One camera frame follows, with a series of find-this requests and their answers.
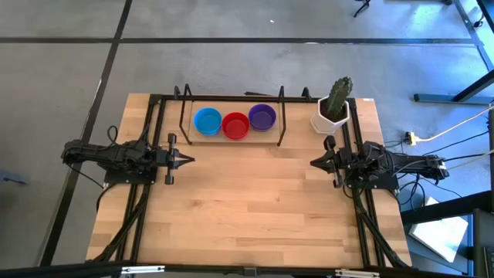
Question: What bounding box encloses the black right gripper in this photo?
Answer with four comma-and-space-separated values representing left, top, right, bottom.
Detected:
309, 134, 351, 190

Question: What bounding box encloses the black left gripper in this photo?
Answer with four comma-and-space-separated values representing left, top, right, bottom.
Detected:
153, 132, 196, 185

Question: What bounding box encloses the blue plastic mini bowl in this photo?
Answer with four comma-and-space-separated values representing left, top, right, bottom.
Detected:
192, 107, 224, 137

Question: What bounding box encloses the red plastic mini bowl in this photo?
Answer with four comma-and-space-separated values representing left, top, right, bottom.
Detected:
221, 111, 251, 141

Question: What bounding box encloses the purple plastic mini bowl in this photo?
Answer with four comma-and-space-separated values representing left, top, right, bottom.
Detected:
248, 103, 278, 133

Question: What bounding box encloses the green cactus in white pot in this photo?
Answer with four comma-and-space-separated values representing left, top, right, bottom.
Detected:
310, 76, 354, 135

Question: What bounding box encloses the white sheet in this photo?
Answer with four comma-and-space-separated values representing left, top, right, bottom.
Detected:
408, 195, 470, 264

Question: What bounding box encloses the black stand foot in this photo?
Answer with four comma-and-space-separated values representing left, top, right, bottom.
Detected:
353, 0, 372, 19

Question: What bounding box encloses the black desk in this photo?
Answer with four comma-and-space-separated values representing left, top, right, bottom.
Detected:
400, 191, 494, 278

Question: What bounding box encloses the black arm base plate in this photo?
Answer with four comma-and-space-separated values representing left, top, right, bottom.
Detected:
103, 169, 159, 185
344, 173, 400, 191

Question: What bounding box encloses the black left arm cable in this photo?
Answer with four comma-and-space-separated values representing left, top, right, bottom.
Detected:
104, 124, 118, 145

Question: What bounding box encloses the yellow extension cord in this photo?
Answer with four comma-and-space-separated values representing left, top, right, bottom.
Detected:
404, 104, 494, 146

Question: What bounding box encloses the silver metal bracket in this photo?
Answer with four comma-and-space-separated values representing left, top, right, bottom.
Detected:
120, 265, 166, 276
334, 268, 381, 278

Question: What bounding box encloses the black table leg frame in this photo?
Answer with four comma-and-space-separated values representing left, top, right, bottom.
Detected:
413, 0, 494, 106

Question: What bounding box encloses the black aluminium rig frame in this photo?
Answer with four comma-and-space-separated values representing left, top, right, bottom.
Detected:
0, 93, 494, 278

